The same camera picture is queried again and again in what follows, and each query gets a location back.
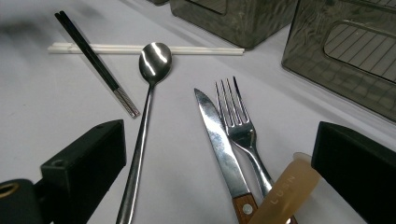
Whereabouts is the black chopstick with silver tip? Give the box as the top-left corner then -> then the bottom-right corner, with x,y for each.
54,12 -> 137,119
59,10 -> 141,118

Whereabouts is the translucent amber plastic spoon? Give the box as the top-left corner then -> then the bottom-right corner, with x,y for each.
247,152 -> 321,224

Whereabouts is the white chopstick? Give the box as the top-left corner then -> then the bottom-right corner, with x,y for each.
47,46 -> 245,56

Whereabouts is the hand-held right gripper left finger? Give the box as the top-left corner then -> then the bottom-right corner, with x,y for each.
40,119 -> 127,224

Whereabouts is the long metal spoon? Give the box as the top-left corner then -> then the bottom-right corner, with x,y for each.
115,41 -> 173,224

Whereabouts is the wooden-handled steel fork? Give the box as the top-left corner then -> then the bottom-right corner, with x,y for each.
214,76 -> 276,199

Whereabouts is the smoky translucent plastic bin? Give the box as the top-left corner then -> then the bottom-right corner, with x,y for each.
281,0 -> 396,123
169,0 -> 299,50

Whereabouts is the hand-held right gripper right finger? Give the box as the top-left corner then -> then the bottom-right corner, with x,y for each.
311,120 -> 396,224

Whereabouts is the wooden-handled steel knife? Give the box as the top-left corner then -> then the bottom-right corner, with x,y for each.
193,88 -> 260,224

